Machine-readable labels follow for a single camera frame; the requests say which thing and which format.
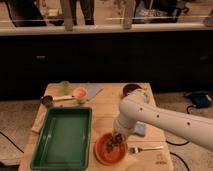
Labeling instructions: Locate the dark scoop with wooden handle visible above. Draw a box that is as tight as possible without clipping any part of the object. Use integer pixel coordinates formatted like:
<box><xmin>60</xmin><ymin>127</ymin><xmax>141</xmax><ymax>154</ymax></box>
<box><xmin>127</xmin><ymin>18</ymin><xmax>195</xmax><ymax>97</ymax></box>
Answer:
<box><xmin>40</xmin><ymin>95</ymin><xmax>74</xmax><ymax>108</ymax></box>

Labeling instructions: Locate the green translucent cup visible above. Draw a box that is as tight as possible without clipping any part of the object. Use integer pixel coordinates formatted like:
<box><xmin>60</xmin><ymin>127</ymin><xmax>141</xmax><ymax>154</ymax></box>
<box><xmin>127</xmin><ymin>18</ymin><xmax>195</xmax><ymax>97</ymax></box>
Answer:
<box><xmin>59</xmin><ymin>81</ymin><xmax>69</xmax><ymax>95</ymax></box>

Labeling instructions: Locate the small orange cup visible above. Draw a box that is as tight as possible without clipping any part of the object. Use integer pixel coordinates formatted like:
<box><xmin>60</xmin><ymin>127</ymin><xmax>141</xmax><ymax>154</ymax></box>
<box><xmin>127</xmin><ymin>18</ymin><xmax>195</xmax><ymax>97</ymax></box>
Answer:
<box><xmin>73</xmin><ymin>87</ymin><xmax>87</xmax><ymax>103</ymax></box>

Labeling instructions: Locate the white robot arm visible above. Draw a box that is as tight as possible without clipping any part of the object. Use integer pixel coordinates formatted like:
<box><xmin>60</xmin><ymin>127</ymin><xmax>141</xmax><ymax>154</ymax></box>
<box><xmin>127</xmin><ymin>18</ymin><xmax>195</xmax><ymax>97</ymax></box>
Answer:
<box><xmin>113</xmin><ymin>89</ymin><xmax>213</xmax><ymax>151</ymax></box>

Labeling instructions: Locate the dark grape bunch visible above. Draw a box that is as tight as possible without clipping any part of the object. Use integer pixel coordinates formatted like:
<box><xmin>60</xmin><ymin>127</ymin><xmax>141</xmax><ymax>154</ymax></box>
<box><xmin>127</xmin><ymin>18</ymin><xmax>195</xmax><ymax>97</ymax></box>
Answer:
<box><xmin>106</xmin><ymin>137</ymin><xmax>120</xmax><ymax>153</ymax></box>

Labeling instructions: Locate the red bowl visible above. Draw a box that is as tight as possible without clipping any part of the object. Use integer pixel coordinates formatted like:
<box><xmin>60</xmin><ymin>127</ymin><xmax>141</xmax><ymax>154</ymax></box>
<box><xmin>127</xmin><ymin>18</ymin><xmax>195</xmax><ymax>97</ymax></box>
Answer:
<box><xmin>94</xmin><ymin>133</ymin><xmax>128</xmax><ymax>166</ymax></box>

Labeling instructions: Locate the dark blue object on floor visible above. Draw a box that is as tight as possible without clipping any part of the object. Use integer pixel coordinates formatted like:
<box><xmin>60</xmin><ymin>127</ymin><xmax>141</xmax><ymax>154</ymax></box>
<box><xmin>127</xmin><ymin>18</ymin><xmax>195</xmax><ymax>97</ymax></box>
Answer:
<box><xmin>189</xmin><ymin>92</ymin><xmax>212</xmax><ymax>108</ymax></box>

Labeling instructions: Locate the black cable on floor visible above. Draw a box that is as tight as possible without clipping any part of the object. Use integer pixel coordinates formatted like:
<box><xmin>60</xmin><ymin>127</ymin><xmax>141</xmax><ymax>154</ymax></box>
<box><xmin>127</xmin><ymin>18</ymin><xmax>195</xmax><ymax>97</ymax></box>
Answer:
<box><xmin>165</xmin><ymin>105</ymin><xmax>201</xmax><ymax>171</ymax></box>

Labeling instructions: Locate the grey cloth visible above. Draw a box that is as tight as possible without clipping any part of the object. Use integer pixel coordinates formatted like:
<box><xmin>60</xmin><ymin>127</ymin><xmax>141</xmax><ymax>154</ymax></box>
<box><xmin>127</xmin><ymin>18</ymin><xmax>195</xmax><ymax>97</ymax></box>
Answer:
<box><xmin>86</xmin><ymin>83</ymin><xmax>102</xmax><ymax>101</ymax></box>

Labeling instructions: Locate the dark red plate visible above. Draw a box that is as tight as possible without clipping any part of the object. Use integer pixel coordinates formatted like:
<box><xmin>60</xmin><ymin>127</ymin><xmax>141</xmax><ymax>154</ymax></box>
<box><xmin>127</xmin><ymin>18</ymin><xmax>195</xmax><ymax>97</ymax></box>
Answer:
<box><xmin>123</xmin><ymin>84</ymin><xmax>141</xmax><ymax>97</ymax></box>

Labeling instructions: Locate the green plastic tray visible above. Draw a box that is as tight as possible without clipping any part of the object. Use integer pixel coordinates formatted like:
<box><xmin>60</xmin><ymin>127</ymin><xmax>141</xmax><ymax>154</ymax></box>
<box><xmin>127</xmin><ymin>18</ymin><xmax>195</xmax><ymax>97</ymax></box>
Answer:
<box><xmin>30</xmin><ymin>107</ymin><xmax>92</xmax><ymax>171</ymax></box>

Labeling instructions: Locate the blue sponge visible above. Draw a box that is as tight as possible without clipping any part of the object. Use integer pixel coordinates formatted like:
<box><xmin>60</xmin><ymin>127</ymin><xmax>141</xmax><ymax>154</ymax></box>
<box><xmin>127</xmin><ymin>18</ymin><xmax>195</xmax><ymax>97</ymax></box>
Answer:
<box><xmin>133</xmin><ymin>122</ymin><xmax>146</xmax><ymax>137</ymax></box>

